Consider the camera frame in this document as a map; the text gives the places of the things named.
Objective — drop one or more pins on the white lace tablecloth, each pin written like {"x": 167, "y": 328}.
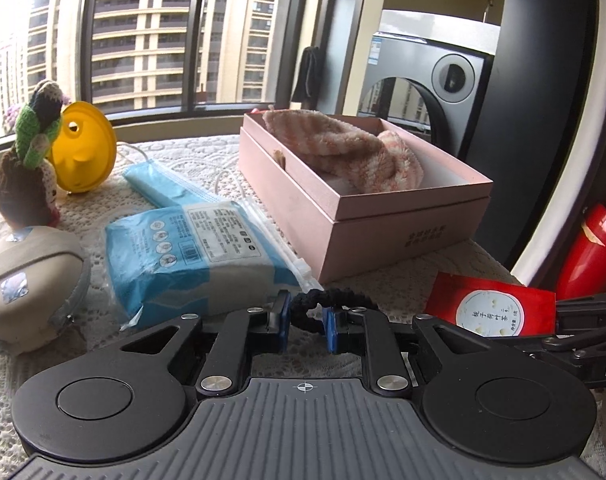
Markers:
{"x": 393, "y": 285}

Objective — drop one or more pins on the red tea packet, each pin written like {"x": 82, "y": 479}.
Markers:
{"x": 488, "y": 310}

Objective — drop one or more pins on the purple potted flowers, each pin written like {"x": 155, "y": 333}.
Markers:
{"x": 12, "y": 117}

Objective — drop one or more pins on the dark framed glass door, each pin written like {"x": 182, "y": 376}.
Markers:
{"x": 340, "y": 45}

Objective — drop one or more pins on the pink fluffy towel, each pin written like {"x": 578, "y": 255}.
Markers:
{"x": 343, "y": 150}

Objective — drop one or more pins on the pink cardboard box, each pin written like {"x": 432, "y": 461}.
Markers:
{"x": 383, "y": 220}

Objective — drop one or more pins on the beige round pouch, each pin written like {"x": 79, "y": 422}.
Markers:
{"x": 23, "y": 285}

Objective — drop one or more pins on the black hanging cloth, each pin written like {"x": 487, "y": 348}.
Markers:
{"x": 308, "y": 75}

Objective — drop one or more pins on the pack of blue face masks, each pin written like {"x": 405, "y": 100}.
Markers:
{"x": 198, "y": 255}

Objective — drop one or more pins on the grey washing machine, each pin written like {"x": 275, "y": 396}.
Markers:
{"x": 423, "y": 60}

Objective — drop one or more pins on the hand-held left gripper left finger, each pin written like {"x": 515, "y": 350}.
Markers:
{"x": 282, "y": 322}

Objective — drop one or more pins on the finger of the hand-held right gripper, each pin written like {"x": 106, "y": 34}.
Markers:
{"x": 590, "y": 312}
{"x": 548, "y": 346}

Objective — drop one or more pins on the crocheted doll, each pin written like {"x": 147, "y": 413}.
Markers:
{"x": 28, "y": 175}

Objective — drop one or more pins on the red bottle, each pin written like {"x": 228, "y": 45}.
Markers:
{"x": 590, "y": 255}

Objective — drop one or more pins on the blue face mask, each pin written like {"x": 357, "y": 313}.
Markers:
{"x": 168, "y": 185}

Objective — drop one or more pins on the yellow rabbit toy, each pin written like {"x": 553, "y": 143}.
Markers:
{"x": 85, "y": 155}

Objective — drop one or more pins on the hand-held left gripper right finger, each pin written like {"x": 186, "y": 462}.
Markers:
{"x": 331, "y": 331}

